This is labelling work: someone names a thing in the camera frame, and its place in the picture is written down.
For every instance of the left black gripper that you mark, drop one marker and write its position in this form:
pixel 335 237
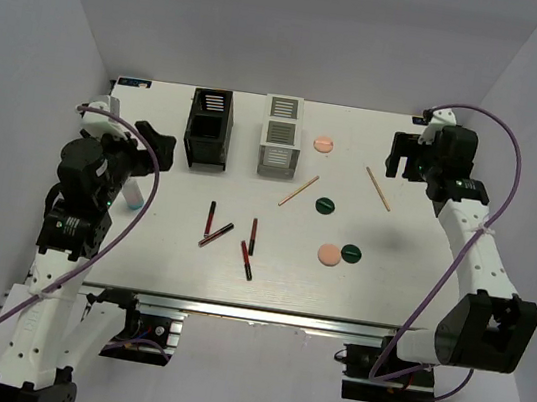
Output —
pixel 143 163

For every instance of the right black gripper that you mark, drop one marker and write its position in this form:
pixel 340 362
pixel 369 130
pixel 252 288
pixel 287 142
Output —
pixel 407 146

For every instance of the gold makeup pencil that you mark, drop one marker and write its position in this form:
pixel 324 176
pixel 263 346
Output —
pixel 378 188
pixel 298 191

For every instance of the white dropper bottle blue base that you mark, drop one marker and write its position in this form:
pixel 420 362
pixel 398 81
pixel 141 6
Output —
pixel 132 194

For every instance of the red lip gloss tube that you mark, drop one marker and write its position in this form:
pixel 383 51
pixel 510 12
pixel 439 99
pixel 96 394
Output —
pixel 246 261
pixel 209 219
pixel 215 235
pixel 251 242

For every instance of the dark green round compact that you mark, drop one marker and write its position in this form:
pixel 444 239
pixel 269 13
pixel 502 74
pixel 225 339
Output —
pixel 324 206
pixel 351 253

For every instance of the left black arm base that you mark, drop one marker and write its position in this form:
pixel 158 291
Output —
pixel 147 337

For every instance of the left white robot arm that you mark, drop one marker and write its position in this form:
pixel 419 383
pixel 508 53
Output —
pixel 43 359

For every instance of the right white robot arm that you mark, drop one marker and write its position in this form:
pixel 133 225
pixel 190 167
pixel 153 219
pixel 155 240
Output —
pixel 490 326

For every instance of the blue label sticker right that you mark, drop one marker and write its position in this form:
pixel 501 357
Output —
pixel 417 120

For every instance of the blue label sticker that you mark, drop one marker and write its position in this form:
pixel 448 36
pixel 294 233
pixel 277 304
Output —
pixel 133 82
pixel 417 120

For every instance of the black slotted organizer box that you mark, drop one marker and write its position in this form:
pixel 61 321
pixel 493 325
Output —
pixel 209 128

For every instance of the pink round powder puff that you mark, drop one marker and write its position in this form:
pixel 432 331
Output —
pixel 329 255
pixel 323 144

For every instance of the blue label sticker left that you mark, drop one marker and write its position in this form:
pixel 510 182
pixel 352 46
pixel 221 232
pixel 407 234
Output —
pixel 133 82

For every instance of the white slotted organizer box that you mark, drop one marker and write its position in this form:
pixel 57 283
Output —
pixel 280 140

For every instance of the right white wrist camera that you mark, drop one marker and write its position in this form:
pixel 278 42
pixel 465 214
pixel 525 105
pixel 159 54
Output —
pixel 436 120

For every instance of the aluminium table rail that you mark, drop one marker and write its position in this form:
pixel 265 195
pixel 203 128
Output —
pixel 186 305

